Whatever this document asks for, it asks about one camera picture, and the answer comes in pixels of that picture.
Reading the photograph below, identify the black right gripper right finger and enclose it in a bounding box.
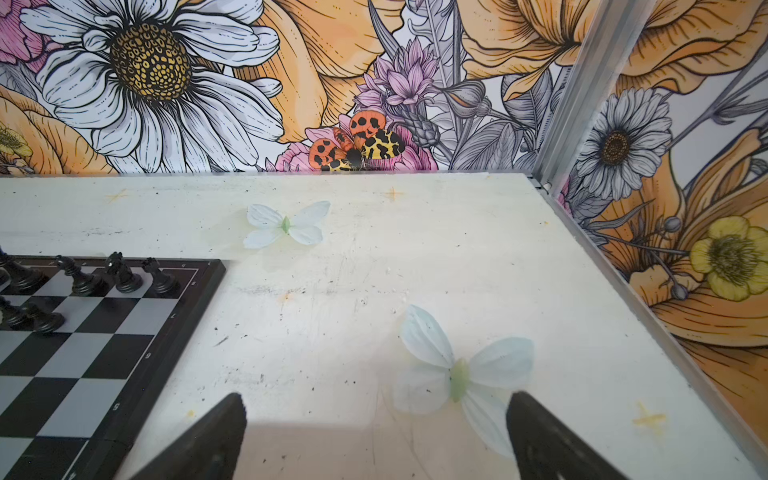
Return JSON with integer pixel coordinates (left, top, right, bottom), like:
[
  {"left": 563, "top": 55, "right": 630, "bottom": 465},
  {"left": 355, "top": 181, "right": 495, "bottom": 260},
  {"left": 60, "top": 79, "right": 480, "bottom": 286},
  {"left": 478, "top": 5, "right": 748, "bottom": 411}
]
[{"left": 506, "top": 391, "right": 626, "bottom": 480}]

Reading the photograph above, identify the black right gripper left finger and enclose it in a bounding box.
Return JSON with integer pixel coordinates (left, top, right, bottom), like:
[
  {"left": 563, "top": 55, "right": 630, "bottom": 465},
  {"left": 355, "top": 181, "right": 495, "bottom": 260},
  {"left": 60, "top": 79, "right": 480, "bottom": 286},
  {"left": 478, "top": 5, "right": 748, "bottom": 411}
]
[{"left": 133, "top": 393, "right": 247, "bottom": 480}]

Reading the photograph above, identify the black white chess board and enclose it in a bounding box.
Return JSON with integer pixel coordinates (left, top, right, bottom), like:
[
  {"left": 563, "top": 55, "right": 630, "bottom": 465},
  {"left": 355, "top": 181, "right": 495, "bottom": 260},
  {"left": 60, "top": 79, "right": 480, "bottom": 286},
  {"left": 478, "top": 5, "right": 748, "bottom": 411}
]
[{"left": 1, "top": 255, "right": 226, "bottom": 479}]

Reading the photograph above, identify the black rook corner piece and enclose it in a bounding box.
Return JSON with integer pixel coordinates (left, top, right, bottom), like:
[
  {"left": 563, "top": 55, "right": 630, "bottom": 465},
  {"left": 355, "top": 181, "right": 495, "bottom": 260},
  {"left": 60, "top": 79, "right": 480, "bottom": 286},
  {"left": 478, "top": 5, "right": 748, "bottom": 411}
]
[{"left": 142, "top": 257, "right": 178, "bottom": 295}]

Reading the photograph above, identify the black knight piece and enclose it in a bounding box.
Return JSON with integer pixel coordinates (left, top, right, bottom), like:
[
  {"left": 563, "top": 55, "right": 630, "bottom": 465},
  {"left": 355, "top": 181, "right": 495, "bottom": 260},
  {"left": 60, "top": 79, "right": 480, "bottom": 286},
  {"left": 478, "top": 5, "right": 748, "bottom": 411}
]
[{"left": 106, "top": 252, "right": 143, "bottom": 293}]

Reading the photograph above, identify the black bishop piece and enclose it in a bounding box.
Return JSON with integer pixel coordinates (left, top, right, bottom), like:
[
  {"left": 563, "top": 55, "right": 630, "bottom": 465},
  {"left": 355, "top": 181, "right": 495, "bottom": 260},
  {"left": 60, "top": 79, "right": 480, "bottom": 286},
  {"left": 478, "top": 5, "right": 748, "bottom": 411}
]
[{"left": 55, "top": 255, "right": 105, "bottom": 296}]

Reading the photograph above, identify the black pawn piece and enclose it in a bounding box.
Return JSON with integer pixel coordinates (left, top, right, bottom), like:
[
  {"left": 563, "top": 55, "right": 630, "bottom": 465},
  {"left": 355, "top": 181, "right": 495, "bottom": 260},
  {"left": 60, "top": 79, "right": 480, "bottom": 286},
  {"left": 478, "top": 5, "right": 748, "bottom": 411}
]
[
  {"left": 0, "top": 297, "right": 29, "bottom": 330},
  {"left": 22, "top": 304, "right": 66, "bottom": 335}
]

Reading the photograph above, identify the black king piece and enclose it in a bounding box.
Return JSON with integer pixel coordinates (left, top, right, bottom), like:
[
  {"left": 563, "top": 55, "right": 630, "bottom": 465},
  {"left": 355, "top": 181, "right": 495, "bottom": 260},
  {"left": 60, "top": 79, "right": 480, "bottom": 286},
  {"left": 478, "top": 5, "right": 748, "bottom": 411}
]
[{"left": 0, "top": 251, "right": 47, "bottom": 293}]

